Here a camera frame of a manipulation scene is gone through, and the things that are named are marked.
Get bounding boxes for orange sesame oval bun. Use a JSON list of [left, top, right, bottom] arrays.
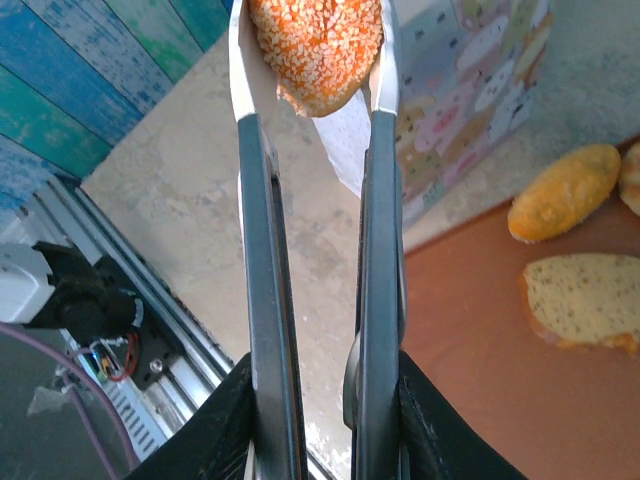
[[507, 143, 622, 245], [248, 0, 385, 119]]

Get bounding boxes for ring shaped glazed bread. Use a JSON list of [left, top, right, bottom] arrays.
[[618, 141, 640, 217]]

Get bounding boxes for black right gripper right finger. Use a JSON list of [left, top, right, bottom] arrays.
[[397, 349, 526, 480]]

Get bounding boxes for white cartoon print paper bag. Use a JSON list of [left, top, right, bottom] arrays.
[[274, 0, 556, 251]]

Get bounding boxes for grey metal sheet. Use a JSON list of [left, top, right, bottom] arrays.
[[0, 329, 131, 480]]

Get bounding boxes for metal tongs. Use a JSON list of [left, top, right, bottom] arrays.
[[228, 0, 411, 480]]

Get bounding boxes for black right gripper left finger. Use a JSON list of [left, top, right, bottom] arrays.
[[124, 352, 257, 480]]

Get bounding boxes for white slotted cable duct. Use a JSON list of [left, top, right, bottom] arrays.
[[99, 379, 171, 461]]

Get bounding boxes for aluminium rail beam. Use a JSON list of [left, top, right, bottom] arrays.
[[19, 174, 346, 480]]

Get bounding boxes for beige seeded bread slice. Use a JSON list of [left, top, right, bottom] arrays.
[[518, 253, 640, 357]]

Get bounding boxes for small circuit board with wires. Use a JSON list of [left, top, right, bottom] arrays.
[[89, 334, 141, 384]]

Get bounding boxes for crumpled clear tape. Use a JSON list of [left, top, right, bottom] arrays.
[[27, 384, 69, 416]]

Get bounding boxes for brown plastic tray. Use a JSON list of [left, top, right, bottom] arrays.
[[399, 137, 640, 480]]

